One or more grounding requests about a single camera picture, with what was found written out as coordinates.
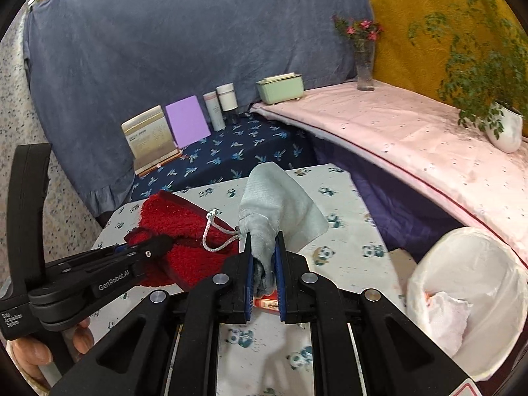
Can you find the red gold cigarette box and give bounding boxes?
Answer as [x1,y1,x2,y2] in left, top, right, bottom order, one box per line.
[253,291,279,313]

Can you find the grey drawstring pouch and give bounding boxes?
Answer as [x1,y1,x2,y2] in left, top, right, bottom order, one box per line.
[201,162,330,293]

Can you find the red fuzzy cloth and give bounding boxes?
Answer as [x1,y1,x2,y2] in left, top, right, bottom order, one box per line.
[124,190,239,291]

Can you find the white tissue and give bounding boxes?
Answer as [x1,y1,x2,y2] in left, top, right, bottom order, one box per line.
[427,291,472,357]

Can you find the white bag lined trash bin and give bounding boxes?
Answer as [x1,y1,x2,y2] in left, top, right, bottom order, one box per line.
[406,227,527,382]

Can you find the person's left hand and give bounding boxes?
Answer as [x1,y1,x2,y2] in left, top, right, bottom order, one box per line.
[10,317,94,387]

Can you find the navy floral cloth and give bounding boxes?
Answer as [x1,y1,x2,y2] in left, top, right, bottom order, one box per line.
[130,114,317,201]

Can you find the dark purple cloth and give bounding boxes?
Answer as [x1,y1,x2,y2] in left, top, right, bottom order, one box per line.
[312,136,463,262]

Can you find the purple notebook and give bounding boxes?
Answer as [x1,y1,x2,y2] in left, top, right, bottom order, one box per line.
[166,96,210,149]

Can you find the green tissue box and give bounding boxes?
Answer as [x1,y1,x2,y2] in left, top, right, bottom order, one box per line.
[256,73,304,105]

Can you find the white cosmetic tube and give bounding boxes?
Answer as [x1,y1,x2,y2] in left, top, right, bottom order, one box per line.
[203,91,225,131]

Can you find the white cosmetic jar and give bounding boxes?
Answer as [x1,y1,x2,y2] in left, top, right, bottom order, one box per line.
[216,83,238,125]

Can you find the pink bed sheet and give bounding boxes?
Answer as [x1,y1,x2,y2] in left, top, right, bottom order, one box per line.
[252,82,527,262]

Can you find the glass vase red flowers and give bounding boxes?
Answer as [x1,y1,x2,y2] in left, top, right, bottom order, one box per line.
[332,15,383,91]

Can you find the blue grey backdrop cloth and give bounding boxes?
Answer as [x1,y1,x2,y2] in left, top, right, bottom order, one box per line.
[23,0,373,215]

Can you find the potted green plant white pot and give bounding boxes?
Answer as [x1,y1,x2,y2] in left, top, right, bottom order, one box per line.
[407,0,527,154]

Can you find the mustard yellow backdrop cloth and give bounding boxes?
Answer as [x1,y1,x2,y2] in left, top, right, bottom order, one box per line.
[357,0,528,137]

